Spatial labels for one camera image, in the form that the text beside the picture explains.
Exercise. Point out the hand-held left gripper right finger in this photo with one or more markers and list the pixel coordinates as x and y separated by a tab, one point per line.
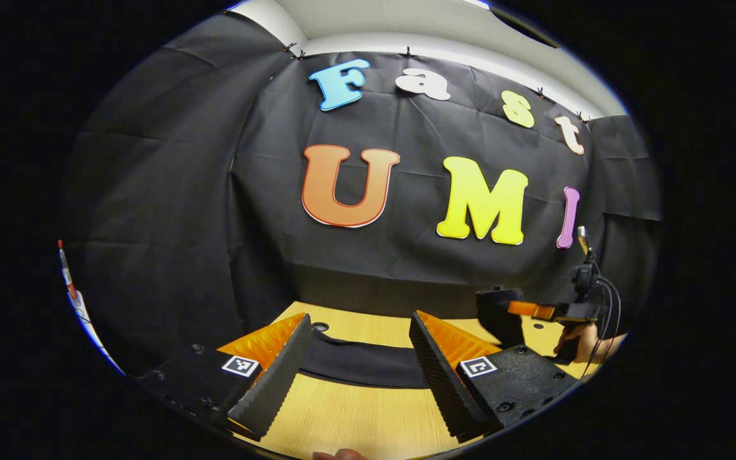
444	386

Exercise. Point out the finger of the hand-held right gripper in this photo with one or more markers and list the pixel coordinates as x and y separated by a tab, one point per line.
531	310

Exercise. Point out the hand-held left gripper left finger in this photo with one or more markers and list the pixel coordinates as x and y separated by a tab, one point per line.
275	386

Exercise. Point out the black jeans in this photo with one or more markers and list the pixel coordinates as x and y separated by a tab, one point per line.
368	364

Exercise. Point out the black backdrop cloth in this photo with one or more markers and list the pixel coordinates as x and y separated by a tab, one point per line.
183	191

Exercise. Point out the red and white pole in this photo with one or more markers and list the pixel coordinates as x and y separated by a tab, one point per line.
66	271

